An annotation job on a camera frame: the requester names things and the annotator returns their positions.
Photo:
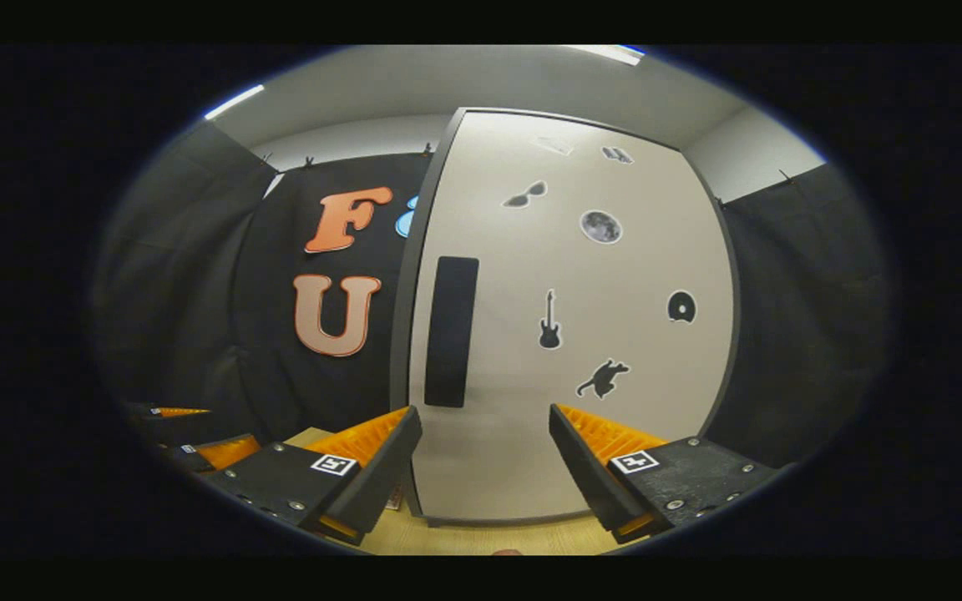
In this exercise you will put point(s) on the book with brown picture cover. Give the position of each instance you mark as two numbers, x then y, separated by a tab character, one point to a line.
395	498

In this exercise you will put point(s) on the grey cabinet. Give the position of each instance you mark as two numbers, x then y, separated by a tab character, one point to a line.
402	334

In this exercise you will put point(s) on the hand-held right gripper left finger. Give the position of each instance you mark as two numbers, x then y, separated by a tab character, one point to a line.
381	476

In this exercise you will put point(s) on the white cabinet door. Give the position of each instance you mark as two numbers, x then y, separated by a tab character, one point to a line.
615	284

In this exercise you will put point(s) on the ceiling light strip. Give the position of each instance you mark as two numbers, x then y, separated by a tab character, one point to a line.
235	101
610	54

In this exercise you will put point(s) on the black backdrop cloth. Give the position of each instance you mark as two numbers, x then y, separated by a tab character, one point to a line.
189	317

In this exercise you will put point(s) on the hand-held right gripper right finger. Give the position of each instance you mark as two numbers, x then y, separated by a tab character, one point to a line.
585	476

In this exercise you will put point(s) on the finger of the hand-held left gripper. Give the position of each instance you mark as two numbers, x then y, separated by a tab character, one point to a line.
168	411
222	452

